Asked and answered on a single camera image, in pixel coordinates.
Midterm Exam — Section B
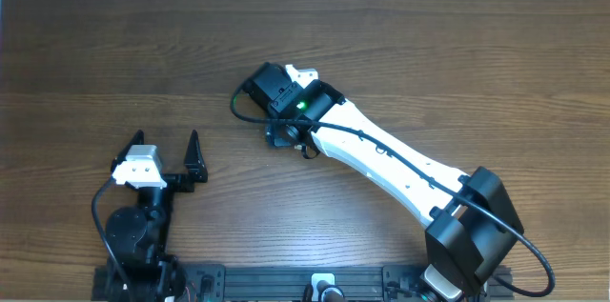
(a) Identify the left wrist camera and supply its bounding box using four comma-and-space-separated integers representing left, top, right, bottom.
111, 144, 169, 191

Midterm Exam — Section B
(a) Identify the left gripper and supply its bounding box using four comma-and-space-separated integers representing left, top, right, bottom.
110, 129, 210, 193

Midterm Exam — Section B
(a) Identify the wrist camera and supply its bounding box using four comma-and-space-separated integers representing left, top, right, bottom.
284, 64, 320, 91
111, 144, 169, 191

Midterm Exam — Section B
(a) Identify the mounting rail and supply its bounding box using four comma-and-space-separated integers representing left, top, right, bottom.
91, 263, 516, 302

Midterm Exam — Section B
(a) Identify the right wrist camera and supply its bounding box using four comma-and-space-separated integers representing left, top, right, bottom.
284, 64, 320, 91

